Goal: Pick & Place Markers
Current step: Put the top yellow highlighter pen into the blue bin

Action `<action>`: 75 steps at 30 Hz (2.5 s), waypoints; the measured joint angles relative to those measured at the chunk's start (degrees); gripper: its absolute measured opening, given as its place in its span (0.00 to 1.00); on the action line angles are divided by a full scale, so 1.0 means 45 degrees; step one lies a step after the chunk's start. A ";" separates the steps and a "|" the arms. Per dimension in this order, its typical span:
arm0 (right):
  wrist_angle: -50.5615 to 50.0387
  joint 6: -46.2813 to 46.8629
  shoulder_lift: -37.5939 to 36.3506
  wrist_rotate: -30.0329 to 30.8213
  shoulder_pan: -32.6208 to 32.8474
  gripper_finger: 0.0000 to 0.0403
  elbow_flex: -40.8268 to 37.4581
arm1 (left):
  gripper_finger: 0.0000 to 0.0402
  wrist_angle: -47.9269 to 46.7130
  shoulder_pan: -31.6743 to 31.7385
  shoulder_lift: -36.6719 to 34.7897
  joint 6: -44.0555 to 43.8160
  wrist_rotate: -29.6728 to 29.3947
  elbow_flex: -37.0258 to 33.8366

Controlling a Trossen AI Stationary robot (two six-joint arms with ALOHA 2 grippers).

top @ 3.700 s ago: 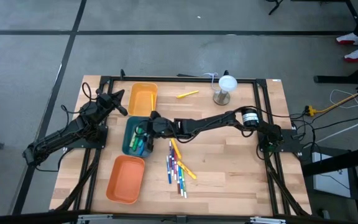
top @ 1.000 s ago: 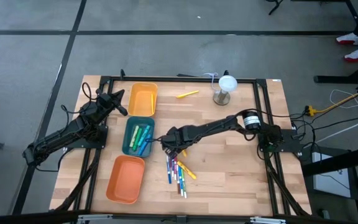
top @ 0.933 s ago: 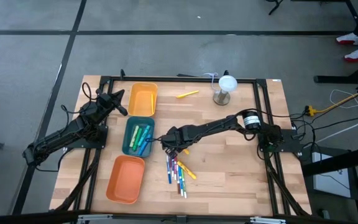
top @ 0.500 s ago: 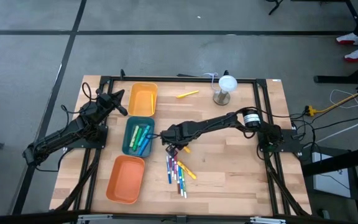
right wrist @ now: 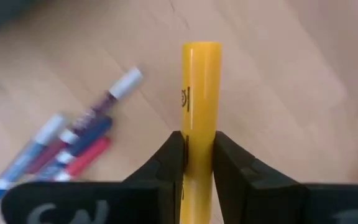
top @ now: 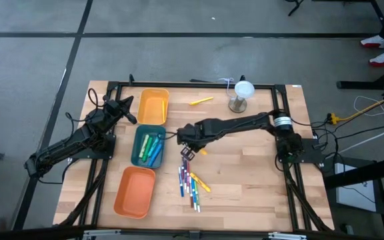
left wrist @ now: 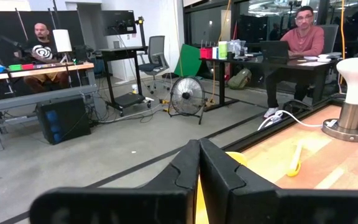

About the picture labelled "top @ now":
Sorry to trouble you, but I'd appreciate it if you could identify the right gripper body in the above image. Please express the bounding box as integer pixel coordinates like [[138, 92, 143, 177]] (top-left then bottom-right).
[[177, 121, 213, 151]]

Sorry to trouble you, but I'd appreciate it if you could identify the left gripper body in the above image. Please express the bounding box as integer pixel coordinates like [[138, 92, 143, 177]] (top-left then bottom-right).
[[104, 95, 135, 117]]

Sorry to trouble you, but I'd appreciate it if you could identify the pink Expo marker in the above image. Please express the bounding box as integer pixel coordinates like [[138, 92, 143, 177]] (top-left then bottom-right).
[[183, 160, 191, 194]]

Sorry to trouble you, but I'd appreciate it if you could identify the pale yellow-green highlighter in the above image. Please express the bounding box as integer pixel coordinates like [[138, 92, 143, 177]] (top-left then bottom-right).
[[138, 133, 150, 159]]

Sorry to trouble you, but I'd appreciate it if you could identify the dark blue Expo marker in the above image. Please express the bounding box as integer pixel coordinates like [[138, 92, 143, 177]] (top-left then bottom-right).
[[177, 166, 185, 198]]

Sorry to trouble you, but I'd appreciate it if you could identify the teal highlighter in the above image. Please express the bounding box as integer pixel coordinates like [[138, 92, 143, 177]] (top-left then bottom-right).
[[147, 137, 161, 157]]

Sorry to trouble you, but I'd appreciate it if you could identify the light blue Expo marker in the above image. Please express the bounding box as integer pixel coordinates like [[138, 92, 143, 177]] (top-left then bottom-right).
[[191, 178, 199, 211]]

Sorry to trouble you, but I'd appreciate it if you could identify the brown Expo marker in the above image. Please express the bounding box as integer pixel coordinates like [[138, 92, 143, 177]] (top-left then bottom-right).
[[189, 175, 195, 209]]

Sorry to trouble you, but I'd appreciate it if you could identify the yellow plastic bin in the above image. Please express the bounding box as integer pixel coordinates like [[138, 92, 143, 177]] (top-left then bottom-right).
[[136, 87, 171, 126]]

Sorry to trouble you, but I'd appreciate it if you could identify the teal plastic bin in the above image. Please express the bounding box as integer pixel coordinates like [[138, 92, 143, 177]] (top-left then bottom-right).
[[131, 125, 167, 169]]

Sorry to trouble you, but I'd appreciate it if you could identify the green Expo marker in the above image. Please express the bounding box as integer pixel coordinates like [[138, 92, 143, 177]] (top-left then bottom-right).
[[195, 186, 202, 213]]

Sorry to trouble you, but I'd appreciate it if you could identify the orange plastic bin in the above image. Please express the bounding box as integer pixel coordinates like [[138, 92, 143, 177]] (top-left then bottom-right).
[[113, 166, 157, 220]]

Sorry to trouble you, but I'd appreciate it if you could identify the white bulb brass lamp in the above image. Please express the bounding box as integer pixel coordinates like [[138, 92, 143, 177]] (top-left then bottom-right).
[[227, 80, 255, 114]]

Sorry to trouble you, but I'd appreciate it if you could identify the white floor box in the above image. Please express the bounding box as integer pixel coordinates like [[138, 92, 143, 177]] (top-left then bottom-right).
[[334, 162, 379, 213]]

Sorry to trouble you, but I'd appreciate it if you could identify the person's shoe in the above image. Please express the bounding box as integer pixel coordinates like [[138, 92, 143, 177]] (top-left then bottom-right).
[[360, 34, 384, 49], [369, 49, 384, 67]]

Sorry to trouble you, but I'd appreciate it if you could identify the black aluminium table frame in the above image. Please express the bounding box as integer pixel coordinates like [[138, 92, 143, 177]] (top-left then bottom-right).
[[55, 73, 335, 240]]

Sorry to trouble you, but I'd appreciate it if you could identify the white lamp cable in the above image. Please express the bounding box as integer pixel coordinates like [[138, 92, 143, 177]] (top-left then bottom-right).
[[217, 77, 235, 98]]

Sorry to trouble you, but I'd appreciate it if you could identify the silver corner bracket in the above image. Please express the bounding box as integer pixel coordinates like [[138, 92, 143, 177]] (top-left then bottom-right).
[[81, 229, 121, 239], [268, 232, 308, 240]]

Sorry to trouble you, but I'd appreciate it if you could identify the yellow power cord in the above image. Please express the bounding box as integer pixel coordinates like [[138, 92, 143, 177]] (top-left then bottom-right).
[[327, 99, 384, 125]]

